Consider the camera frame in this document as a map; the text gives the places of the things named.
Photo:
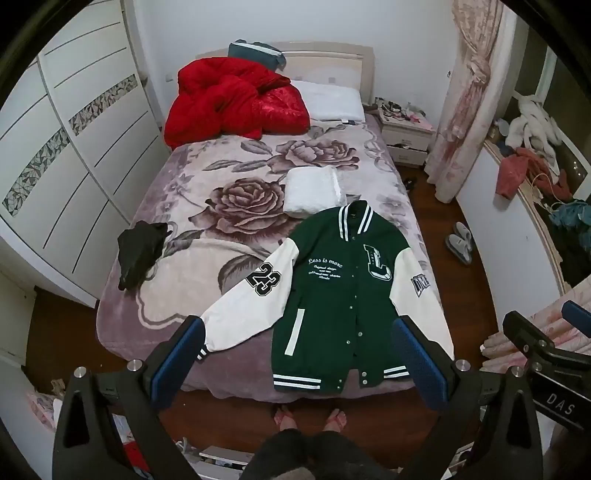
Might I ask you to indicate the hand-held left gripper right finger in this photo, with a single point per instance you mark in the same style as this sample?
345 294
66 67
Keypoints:
420 364

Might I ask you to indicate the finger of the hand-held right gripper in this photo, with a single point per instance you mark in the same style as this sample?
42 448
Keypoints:
579 316
524 337

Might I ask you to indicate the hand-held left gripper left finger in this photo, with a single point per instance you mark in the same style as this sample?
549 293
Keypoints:
180 355

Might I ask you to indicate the green varsity jacket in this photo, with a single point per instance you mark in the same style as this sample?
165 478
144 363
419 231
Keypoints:
332 300

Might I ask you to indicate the pink floral cloth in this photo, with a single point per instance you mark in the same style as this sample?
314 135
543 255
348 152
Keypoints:
549 325

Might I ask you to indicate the person's right foot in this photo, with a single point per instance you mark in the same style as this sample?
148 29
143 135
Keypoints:
334 420

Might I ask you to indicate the person's foot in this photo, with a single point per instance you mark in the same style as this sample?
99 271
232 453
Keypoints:
283 417
334 420

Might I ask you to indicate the teal garment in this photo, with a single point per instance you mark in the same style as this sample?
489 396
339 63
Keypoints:
570 213

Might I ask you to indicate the grey slipper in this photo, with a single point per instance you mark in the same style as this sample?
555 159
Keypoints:
463 233
458 249

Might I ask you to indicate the black garment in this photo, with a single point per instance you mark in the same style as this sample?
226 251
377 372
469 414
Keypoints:
138 251

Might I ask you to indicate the person's left foot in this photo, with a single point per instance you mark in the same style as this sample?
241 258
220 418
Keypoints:
283 417

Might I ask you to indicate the person's legs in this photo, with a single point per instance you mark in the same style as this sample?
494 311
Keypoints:
318 454

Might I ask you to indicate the floral bed blanket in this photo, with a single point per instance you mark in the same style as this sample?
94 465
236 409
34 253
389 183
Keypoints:
217 184

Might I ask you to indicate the white plush garment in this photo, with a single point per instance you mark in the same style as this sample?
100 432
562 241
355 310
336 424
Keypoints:
531 122

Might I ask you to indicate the folded white cloth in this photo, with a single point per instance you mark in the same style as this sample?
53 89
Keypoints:
311 189

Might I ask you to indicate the white wardrobe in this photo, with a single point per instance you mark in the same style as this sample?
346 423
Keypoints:
78 138

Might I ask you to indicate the pink floral curtain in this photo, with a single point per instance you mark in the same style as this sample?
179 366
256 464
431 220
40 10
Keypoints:
471 92

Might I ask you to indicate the red quilt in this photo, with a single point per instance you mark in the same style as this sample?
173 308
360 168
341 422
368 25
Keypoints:
221 101

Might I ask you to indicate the white pillow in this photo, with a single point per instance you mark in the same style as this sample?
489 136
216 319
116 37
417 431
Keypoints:
330 99

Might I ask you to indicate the teal cushion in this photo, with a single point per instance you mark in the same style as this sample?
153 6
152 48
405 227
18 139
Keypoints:
251 51

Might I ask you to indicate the cream bed headboard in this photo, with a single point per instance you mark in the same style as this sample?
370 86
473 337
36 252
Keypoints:
332 62

